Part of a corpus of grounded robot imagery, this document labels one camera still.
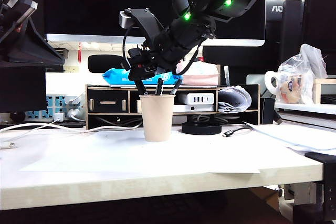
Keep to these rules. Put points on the stack of white papers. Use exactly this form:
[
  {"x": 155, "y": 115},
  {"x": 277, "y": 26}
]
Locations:
[{"x": 283, "y": 134}]

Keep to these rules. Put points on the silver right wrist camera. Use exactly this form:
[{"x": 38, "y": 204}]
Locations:
[{"x": 126, "y": 20}]

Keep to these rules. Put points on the black table clamp bracket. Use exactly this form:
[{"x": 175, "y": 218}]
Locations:
[{"x": 329, "y": 182}]

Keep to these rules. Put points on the small black box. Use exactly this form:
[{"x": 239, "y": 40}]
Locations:
[{"x": 266, "y": 111}]

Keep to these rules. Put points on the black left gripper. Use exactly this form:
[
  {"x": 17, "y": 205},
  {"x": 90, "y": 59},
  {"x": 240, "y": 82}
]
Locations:
[{"x": 15, "y": 11}]

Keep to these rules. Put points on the large silver-framed monitor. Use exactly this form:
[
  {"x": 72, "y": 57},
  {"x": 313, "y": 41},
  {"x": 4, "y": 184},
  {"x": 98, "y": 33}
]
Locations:
[{"x": 92, "y": 3}]

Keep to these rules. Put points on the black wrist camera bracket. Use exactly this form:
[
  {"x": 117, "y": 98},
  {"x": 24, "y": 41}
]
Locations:
[{"x": 147, "y": 22}]

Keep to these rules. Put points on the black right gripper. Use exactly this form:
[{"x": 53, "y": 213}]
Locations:
[{"x": 170, "y": 51}]

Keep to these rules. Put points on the clear plastic bag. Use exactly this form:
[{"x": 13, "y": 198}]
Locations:
[{"x": 296, "y": 85}]

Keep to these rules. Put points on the flat white box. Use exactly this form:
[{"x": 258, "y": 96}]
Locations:
[{"x": 199, "y": 108}]

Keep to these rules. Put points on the beige paper cup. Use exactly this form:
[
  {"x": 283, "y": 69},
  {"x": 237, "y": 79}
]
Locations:
[{"x": 157, "y": 119}]

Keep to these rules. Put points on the black round disc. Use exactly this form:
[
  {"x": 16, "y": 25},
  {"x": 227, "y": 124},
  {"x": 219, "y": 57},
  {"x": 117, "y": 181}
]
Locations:
[{"x": 200, "y": 129}]

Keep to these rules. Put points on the light wooden box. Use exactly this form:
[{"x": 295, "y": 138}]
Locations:
[{"x": 324, "y": 81}]

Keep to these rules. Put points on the black AOC monitor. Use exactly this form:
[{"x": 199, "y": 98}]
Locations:
[{"x": 291, "y": 24}]

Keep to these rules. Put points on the white multi-port charger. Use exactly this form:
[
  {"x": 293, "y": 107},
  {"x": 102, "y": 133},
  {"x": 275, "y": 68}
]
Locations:
[{"x": 199, "y": 98}]

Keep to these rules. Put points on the white desk partition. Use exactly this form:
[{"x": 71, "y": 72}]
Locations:
[{"x": 73, "y": 82}]

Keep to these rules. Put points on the white USB charger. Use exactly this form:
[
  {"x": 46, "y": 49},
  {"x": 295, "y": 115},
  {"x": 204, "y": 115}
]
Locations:
[{"x": 59, "y": 116}]

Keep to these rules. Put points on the pink tissue pack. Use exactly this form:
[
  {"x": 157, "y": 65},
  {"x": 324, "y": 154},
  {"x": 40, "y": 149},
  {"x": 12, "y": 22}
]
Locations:
[{"x": 204, "y": 77}]

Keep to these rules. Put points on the brown cardboard box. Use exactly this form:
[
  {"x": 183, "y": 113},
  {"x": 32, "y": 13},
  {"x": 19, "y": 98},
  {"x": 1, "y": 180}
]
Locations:
[{"x": 269, "y": 200}]

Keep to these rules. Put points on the white power strip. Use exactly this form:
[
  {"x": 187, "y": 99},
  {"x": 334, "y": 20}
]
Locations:
[{"x": 51, "y": 102}]

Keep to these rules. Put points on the small beige box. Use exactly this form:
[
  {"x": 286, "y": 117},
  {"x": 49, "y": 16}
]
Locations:
[{"x": 139, "y": 106}]

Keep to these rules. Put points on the grey wall box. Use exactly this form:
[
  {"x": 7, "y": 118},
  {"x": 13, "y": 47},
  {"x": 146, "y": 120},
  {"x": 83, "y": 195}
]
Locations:
[{"x": 63, "y": 53}]

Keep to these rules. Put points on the red hanging knot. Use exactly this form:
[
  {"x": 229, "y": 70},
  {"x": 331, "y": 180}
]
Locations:
[{"x": 79, "y": 53}]

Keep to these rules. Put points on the black wooden desk organizer shelf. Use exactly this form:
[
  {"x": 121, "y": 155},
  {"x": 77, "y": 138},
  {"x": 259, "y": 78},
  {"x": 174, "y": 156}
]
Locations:
[{"x": 107, "y": 102}]

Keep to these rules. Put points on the black chair headrest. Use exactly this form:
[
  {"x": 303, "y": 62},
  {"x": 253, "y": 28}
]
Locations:
[{"x": 105, "y": 64}]

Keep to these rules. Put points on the blue wet wipes pack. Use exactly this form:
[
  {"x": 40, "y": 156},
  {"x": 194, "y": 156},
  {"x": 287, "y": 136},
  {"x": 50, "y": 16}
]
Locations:
[{"x": 115, "y": 78}]

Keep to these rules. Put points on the white paper sheet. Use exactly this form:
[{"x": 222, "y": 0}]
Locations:
[{"x": 105, "y": 155}]

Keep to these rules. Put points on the rolled paper bundle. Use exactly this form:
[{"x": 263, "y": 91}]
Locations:
[{"x": 233, "y": 100}]

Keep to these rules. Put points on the white paper roll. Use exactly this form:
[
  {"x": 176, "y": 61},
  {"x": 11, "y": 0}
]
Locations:
[{"x": 268, "y": 82}]

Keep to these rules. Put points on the white adjacent desk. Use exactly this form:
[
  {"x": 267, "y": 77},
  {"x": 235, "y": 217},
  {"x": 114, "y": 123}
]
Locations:
[{"x": 302, "y": 107}]

